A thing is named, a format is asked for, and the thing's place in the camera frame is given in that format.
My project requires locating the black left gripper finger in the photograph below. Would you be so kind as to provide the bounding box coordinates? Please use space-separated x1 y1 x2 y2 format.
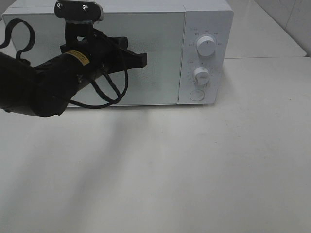
107 37 128 50
109 49 148 73

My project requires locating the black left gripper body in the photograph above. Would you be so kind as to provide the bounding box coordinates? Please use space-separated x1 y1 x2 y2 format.
60 21 117 80

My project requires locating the white microwave door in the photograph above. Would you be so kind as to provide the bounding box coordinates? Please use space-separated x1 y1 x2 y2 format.
1 12 187 108

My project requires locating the white timer knob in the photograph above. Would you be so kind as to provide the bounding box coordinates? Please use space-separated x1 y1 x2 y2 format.
193 67 210 85

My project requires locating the round white door button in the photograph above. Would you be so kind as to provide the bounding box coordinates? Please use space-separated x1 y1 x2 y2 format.
190 90 205 101

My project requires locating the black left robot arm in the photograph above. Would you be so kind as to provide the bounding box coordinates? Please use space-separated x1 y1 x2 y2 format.
0 23 148 117

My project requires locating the white microwave oven body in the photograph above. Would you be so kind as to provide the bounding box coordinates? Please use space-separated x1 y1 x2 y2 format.
2 0 234 105

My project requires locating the upper white power knob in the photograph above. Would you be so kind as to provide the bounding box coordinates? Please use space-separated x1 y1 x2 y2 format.
196 35 216 57

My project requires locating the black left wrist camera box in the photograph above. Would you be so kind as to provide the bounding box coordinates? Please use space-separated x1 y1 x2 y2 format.
53 0 104 24

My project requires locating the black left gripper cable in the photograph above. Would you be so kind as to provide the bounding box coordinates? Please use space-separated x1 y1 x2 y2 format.
0 18 129 109

